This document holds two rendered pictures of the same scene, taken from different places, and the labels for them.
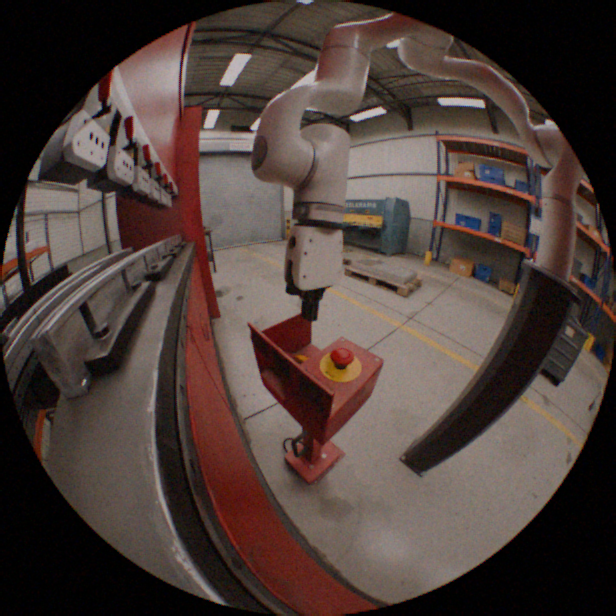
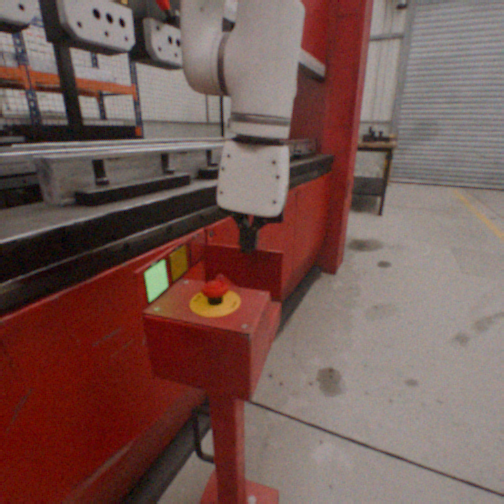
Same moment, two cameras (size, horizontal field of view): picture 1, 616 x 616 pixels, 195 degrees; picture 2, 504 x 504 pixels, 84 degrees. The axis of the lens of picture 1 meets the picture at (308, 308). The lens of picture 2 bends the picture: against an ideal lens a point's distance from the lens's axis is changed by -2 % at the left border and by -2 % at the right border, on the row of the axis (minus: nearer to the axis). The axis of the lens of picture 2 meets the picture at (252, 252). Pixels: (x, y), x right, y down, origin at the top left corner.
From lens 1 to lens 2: 0.40 m
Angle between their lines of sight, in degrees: 54
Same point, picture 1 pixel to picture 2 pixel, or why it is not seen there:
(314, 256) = (231, 173)
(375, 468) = not seen: outside the picture
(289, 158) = (193, 70)
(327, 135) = (240, 17)
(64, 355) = (58, 177)
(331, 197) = (241, 105)
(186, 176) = (341, 45)
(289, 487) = not seen: outside the picture
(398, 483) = not seen: outside the picture
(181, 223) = (321, 123)
